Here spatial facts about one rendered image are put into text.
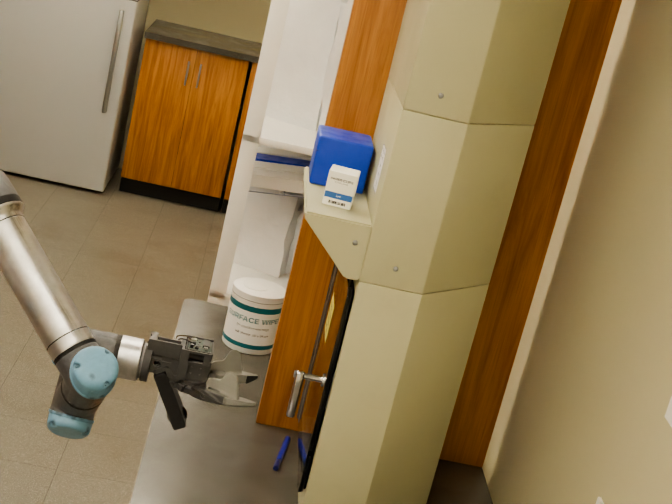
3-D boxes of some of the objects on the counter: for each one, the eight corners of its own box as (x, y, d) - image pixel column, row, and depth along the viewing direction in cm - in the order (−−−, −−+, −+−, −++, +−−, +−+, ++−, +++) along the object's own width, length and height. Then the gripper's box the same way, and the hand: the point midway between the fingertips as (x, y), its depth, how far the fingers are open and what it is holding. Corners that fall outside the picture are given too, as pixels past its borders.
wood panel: (480, 460, 257) (683, -222, 216) (482, 467, 254) (688, -223, 213) (256, 416, 252) (421, -290, 212) (255, 422, 249) (422, -292, 209)
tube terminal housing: (416, 464, 248) (516, 105, 226) (432, 549, 217) (551, 143, 195) (298, 441, 246) (388, 76, 223) (297, 523, 215) (402, 109, 192)
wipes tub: (274, 339, 295) (288, 283, 291) (273, 360, 283) (287, 301, 278) (222, 328, 294) (235, 272, 290) (219, 349, 282) (232, 290, 277)
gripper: (142, 353, 201) (263, 377, 203) (154, 317, 217) (265, 339, 219) (133, 399, 203) (252, 422, 205) (145, 360, 219) (255, 382, 221)
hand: (252, 393), depth 213 cm, fingers open, 11 cm apart
